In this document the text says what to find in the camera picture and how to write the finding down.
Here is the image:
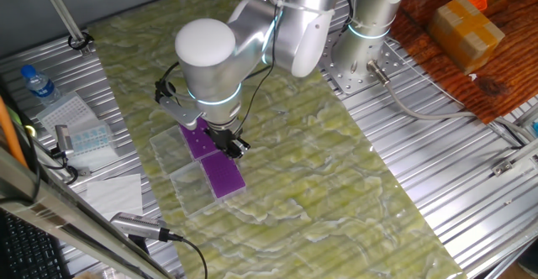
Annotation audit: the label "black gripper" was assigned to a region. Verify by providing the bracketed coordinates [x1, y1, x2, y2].
[206, 121, 252, 159]

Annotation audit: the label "purple pipette tip box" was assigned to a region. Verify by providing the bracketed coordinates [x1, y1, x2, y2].
[170, 148, 248, 219]
[150, 117, 224, 176]

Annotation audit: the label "clear box blue tips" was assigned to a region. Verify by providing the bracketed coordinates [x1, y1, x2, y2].
[66, 118, 119, 169]

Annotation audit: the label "white pipette tip rack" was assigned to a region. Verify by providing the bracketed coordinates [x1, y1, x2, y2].
[35, 92, 100, 137]

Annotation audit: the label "green marble pattern mat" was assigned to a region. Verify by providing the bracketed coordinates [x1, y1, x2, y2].
[87, 0, 468, 279]

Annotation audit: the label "white paper sheet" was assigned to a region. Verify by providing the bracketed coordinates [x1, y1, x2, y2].
[79, 173, 144, 221]

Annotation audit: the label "water bottle blue cap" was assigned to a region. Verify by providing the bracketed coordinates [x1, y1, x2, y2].
[20, 64, 63, 107]

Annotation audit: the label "aluminium pole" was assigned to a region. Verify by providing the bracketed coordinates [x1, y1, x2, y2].
[35, 0, 95, 57]

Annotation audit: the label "orange tube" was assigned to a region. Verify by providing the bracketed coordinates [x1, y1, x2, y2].
[0, 96, 29, 169]

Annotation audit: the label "black keyboard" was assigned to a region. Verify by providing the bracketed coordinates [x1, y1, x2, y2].
[0, 209, 72, 279]

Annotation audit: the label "cardboard box yellow tape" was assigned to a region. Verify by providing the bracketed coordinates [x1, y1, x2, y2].
[427, 0, 505, 76]

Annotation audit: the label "red brown wooden board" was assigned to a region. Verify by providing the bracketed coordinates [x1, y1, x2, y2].
[390, 0, 538, 124]

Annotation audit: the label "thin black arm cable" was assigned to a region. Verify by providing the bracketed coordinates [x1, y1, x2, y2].
[237, 0, 291, 137]

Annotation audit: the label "black camera cable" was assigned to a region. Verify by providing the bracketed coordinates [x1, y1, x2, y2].
[158, 227, 209, 279]

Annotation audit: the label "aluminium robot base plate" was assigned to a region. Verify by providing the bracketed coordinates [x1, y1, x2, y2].
[309, 30, 407, 95]

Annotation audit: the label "silver depth camera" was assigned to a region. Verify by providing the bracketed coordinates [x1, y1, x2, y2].
[54, 124, 76, 158]
[109, 211, 169, 243]

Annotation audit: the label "aluminium frame bar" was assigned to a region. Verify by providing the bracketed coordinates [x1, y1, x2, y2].
[0, 146, 173, 279]

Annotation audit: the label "thick grey robot cable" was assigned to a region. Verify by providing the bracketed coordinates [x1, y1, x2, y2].
[366, 59, 537, 145]

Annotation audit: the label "aluminium profile rail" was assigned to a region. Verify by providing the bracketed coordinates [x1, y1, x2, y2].
[490, 138, 538, 178]

